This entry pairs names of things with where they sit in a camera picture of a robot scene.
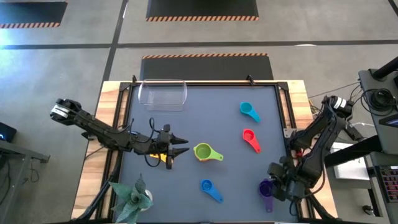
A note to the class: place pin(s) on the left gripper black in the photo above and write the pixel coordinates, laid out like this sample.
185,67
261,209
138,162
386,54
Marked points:
161,144

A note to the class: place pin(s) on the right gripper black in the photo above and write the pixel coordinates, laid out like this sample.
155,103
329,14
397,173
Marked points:
284,180

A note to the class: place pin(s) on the purple measuring cup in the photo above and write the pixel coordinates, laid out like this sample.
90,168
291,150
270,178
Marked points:
265,188

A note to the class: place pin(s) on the yellow measuring cup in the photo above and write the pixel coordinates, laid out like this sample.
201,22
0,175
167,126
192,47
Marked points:
160,157

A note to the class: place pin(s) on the green measuring cup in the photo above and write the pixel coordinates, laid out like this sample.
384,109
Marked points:
203,151

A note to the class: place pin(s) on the blue measuring cup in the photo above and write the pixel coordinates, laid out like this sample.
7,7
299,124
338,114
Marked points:
206,185

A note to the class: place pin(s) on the red measuring cup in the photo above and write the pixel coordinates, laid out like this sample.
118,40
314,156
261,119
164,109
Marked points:
248,136

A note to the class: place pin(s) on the teal measuring cup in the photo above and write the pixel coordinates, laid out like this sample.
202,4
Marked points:
246,108

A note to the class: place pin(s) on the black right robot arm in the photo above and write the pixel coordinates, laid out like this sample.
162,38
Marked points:
323,130

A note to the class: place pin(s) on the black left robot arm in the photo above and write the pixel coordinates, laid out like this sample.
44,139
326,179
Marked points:
93,124

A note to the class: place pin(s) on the clear plastic basket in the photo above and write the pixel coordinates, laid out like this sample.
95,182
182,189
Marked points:
161,96

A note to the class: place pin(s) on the white plant pot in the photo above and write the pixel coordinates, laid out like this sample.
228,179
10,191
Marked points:
150,195

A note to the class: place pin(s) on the white box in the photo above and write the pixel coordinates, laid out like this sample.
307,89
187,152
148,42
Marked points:
349,165

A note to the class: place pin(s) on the artificial green leafy plant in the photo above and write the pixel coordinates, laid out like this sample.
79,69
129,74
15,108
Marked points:
132,199

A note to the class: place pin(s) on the black anti-fatigue floor mat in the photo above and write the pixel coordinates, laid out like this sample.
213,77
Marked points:
31,12
205,67
202,7

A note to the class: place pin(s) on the backlit keyboard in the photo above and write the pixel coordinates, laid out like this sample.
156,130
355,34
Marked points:
390,183

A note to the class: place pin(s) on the grey equipment cart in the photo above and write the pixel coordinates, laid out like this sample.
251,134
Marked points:
370,81

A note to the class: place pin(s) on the grey side desk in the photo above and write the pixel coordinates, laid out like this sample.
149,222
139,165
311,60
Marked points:
15,155

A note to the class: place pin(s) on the black device with blue light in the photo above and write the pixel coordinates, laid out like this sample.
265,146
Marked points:
6,132

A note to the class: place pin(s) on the black table frame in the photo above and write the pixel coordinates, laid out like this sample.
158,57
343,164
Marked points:
202,83

